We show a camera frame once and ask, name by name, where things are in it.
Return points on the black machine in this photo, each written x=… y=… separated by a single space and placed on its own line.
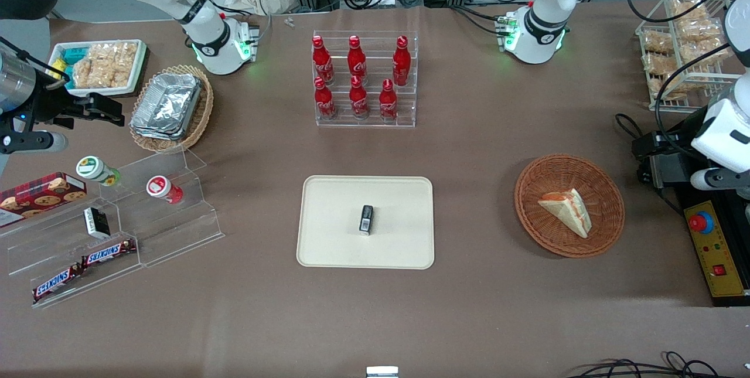
x=662 y=161

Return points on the silver device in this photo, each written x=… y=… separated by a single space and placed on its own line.
x=382 y=372

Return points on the yellow snack packet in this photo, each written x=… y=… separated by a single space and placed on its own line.
x=58 y=69

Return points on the clear acrylic stepped stand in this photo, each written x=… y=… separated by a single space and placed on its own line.
x=35 y=249
x=176 y=231

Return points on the bagged fried snack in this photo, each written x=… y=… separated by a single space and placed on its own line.
x=657 y=42
x=659 y=65
x=700 y=51
x=668 y=88
x=688 y=10
x=698 y=30

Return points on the black white printed box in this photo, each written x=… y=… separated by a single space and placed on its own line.
x=95 y=222

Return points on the cream plastic tray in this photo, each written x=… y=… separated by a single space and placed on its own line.
x=334 y=237

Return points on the white rectangular snack tray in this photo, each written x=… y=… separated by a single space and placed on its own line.
x=139 y=73

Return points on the red strawberry lid jar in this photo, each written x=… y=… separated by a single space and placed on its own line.
x=158 y=186

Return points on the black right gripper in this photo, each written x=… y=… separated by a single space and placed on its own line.
x=51 y=106

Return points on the triangular sandwich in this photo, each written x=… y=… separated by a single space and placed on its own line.
x=571 y=214

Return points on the green sunflower lid jar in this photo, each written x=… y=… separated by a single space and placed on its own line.
x=92 y=167

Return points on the red tartan cookie box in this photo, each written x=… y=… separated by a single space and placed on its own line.
x=41 y=196

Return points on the oval light wicker basket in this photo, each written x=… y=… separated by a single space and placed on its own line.
x=202 y=114

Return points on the yellow control panel red button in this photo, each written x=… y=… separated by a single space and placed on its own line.
x=718 y=249

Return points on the stacked aluminium foil trays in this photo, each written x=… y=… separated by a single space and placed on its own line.
x=167 y=105

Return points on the Snickers chocolate bar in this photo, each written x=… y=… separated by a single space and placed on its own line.
x=55 y=283
x=108 y=252

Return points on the clear rice cracker bag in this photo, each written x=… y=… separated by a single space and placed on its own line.
x=125 y=63
x=102 y=66
x=82 y=73

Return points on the small black box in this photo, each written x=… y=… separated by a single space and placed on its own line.
x=366 y=220

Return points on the clear acrylic bottle rack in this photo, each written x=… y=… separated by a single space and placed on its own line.
x=407 y=114

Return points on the red cola bottle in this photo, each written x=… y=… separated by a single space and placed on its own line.
x=321 y=60
x=356 y=60
x=388 y=102
x=324 y=101
x=358 y=99
x=401 y=61

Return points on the teal snack packet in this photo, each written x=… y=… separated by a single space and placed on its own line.
x=73 y=54

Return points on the round brown wicker basket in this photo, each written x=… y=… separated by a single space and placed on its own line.
x=539 y=231

